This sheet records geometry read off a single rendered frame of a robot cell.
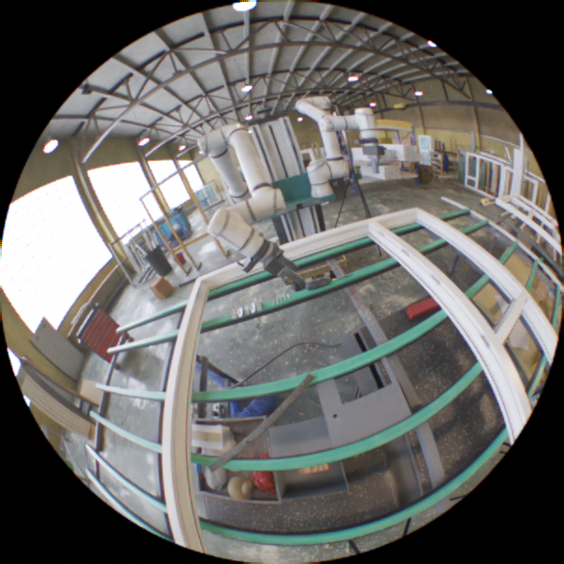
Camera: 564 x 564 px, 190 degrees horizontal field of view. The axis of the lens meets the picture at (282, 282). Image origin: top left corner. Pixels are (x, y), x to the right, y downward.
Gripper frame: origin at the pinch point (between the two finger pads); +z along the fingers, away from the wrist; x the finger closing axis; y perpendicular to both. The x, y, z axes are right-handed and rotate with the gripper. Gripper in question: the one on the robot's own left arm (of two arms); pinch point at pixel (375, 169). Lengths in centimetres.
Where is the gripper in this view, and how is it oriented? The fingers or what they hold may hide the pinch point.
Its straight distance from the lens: 98.9
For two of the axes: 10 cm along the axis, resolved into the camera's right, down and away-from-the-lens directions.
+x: -1.5, -6.2, 7.7
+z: 2.9, 7.2, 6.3
